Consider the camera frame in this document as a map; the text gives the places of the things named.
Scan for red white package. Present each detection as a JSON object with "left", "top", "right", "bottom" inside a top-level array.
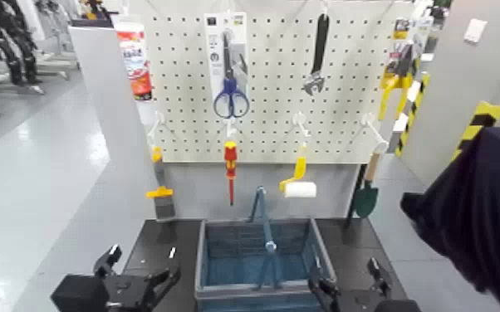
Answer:
[{"left": 115, "top": 22, "right": 154, "bottom": 102}]

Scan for green trowel wooden handle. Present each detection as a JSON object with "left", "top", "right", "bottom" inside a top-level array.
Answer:
[{"left": 353, "top": 149, "right": 383, "bottom": 220}]

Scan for white pegboard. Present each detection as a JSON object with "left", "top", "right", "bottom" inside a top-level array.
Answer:
[{"left": 143, "top": 0, "right": 417, "bottom": 166}]

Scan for white wall plate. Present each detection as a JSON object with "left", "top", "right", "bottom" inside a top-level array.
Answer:
[{"left": 463, "top": 17, "right": 489, "bottom": 44}]

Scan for yellow handled paint roller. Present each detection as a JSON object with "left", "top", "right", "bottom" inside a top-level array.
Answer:
[{"left": 278, "top": 145, "right": 318, "bottom": 199}]

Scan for black handled adjustable wrench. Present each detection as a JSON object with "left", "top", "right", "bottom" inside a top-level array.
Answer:
[{"left": 301, "top": 12, "right": 331, "bottom": 97}]

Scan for yellow black packaged tool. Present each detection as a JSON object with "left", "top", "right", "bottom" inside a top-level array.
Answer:
[{"left": 378, "top": 17, "right": 422, "bottom": 122}]

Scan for yellow black striped post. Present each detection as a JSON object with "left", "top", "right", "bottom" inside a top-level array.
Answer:
[
  {"left": 395, "top": 73, "right": 431, "bottom": 158},
  {"left": 450, "top": 100, "right": 500, "bottom": 163}
]

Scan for person in navy clothing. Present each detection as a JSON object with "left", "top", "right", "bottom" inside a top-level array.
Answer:
[{"left": 400, "top": 126, "right": 500, "bottom": 312}]

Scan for blue plastic crate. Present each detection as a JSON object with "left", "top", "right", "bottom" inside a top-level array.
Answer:
[{"left": 194, "top": 217, "right": 338, "bottom": 312}]

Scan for grey yellow bar clamp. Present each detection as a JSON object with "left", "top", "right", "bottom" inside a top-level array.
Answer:
[{"left": 145, "top": 145, "right": 177, "bottom": 222}]

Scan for blue handled scissors in package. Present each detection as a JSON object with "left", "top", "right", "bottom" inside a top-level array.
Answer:
[{"left": 203, "top": 12, "right": 249, "bottom": 104}]

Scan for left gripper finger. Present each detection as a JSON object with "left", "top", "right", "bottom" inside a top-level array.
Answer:
[
  {"left": 144, "top": 266, "right": 182, "bottom": 303},
  {"left": 94, "top": 244, "right": 123, "bottom": 279}
]

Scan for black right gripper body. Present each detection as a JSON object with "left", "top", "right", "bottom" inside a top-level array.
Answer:
[{"left": 335, "top": 289, "right": 421, "bottom": 312}]

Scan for grey display stand panel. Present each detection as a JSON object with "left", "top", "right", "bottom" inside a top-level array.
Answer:
[{"left": 12, "top": 23, "right": 365, "bottom": 312}]

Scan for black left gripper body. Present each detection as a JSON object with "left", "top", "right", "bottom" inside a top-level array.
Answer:
[{"left": 101, "top": 273, "right": 159, "bottom": 312}]

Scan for black humanoid robot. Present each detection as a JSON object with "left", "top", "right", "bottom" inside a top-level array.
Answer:
[{"left": 0, "top": 0, "right": 42, "bottom": 86}]

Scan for red yellow screwdriver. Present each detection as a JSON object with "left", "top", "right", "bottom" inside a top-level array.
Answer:
[{"left": 223, "top": 139, "right": 239, "bottom": 207}]

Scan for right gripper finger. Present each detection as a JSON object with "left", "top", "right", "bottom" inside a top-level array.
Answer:
[
  {"left": 366, "top": 257, "right": 394, "bottom": 298},
  {"left": 307, "top": 260, "right": 341, "bottom": 312}
]

